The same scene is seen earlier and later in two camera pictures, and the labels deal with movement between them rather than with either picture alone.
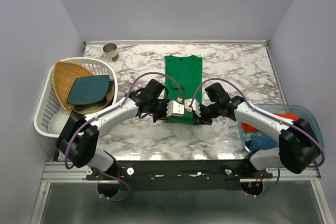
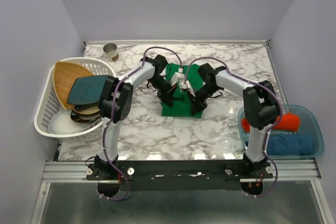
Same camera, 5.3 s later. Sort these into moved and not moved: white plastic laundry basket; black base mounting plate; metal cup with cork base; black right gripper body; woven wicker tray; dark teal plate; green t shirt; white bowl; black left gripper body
Moved: black left gripper body; green t shirt; black right gripper body
Not moved: black base mounting plate; metal cup with cork base; woven wicker tray; white plastic laundry basket; white bowl; dark teal plate
